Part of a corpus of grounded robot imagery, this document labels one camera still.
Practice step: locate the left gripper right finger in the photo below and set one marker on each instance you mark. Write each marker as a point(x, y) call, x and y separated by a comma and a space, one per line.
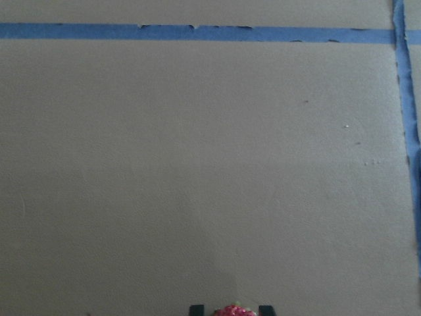
point(266, 310)

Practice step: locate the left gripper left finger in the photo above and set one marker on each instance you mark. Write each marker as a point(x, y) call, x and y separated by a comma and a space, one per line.
point(197, 310)

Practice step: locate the red strawberry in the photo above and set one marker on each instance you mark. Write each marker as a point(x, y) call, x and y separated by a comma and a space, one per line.
point(234, 310)

